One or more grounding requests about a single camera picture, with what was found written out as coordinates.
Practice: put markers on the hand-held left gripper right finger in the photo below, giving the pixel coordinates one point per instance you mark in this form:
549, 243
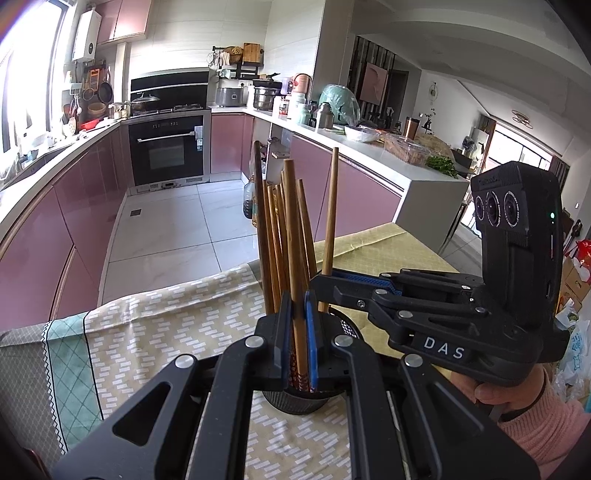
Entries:
311, 346

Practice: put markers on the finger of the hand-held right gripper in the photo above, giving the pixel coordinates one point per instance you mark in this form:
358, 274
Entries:
341, 290
369, 278

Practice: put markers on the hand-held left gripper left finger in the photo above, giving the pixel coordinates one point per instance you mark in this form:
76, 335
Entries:
284, 341

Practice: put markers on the black mesh utensil holder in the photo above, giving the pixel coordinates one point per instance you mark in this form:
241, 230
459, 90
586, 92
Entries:
295, 404

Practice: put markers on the bunch of wooden chopsticks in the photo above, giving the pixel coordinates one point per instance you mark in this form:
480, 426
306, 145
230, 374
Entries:
261, 230

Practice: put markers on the person's right forearm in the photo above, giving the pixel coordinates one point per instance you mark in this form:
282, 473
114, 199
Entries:
554, 424

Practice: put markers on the person's right hand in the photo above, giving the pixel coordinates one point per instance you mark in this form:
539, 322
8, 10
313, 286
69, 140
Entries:
498, 394

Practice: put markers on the red bag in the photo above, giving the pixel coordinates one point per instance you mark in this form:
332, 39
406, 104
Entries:
582, 254

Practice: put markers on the pink base cabinets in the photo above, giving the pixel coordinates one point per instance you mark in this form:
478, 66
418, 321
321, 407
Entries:
69, 221
360, 203

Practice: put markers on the white plastic bag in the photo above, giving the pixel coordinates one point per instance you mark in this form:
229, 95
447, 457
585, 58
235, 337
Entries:
575, 360

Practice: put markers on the white kitchen countertop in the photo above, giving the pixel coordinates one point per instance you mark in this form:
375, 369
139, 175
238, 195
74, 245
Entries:
392, 166

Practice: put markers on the patterned patchwork tablecloth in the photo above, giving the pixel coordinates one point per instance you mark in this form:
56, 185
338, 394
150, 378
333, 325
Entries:
161, 323

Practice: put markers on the dark liquid bottle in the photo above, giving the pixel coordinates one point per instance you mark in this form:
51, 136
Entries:
248, 201

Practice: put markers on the green leafy vegetables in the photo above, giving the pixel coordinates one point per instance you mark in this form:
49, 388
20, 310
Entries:
441, 166

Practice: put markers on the clear plastic container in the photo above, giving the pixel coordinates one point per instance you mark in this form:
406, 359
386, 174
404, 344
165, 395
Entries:
406, 148

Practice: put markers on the white bowl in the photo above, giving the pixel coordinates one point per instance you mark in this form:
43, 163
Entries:
361, 134

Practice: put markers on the brown tumbler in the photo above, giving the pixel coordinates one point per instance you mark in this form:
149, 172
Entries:
412, 128

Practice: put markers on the round ceiling lamp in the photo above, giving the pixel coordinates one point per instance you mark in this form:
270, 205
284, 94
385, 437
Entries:
521, 117

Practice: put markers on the steel thermos bottle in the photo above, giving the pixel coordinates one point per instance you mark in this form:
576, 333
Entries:
324, 116

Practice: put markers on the green covered appliance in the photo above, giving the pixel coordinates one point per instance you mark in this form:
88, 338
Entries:
341, 104

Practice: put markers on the pink kettle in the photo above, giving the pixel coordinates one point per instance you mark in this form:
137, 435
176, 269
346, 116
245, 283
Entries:
302, 84

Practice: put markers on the steel pot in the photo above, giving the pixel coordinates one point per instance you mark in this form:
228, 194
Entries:
265, 98

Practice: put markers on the black built-in oven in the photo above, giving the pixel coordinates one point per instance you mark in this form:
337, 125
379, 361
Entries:
168, 152

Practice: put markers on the silver rice cooker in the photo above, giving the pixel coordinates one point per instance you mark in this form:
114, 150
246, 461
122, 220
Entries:
231, 97

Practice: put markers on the wooden cutting board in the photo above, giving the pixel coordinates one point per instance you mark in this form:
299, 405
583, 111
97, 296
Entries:
252, 52

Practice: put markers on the black range hood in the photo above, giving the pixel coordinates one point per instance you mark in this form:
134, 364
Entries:
171, 87

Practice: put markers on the wok with lid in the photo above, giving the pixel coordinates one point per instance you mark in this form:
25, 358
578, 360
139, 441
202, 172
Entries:
145, 104

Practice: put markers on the red basin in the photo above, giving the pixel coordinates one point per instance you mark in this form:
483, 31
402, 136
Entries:
88, 124

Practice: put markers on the wooden bowl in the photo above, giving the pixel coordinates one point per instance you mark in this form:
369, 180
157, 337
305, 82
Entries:
97, 109

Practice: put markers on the hanging frying pan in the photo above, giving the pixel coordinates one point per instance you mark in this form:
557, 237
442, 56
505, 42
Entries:
105, 92

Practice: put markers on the orange hanging grater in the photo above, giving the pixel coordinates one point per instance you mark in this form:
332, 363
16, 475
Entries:
94, 77

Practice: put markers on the white gas water heater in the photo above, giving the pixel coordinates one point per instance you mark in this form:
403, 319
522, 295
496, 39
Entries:
87, 34

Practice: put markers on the kitchen window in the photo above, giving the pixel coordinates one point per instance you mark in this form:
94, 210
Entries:
32, 69

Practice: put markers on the pink wall picture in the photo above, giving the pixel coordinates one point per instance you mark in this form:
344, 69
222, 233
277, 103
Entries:
374, 87

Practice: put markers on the black wall rack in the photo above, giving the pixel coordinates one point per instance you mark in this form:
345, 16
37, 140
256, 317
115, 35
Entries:
238, 69

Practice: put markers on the pink wall cabinet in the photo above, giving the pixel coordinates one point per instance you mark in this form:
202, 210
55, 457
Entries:
124, 21

